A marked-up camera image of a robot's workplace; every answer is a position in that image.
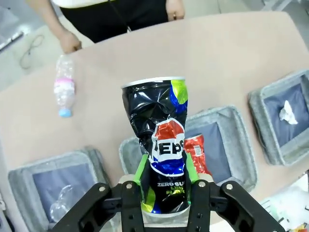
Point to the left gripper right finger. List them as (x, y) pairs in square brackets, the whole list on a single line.
[(200, 207)]

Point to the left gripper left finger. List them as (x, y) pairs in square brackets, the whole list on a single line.
[(125, 207)]

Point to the crushed red can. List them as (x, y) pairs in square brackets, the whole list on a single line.
[(198, 154)]

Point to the clear plastic bottle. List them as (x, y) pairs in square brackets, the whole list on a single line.
[(64, 203)]

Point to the crushed black Pepsi can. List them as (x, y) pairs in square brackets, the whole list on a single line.
[(154, 116)]

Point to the white paper ball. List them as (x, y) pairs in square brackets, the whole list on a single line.
[(288, 113)]

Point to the person's right forearm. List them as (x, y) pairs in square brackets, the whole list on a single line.
[(56, 17)]

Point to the person's right hand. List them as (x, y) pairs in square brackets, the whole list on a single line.
[(70, 42)]

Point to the person's left hand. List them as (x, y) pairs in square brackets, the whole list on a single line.
[(175, 8)]

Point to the grey fabric basket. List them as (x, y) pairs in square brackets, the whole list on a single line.
[(265, 135), (21, 183), (231, 149)]

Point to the crushed clear bottle pink label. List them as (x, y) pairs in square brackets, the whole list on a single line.
[(64, 84)]

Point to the person's black trousers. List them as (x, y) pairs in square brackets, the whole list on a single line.
[(108, 21)]

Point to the person's white knit sweater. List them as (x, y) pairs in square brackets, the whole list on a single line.
[(84, 2)]

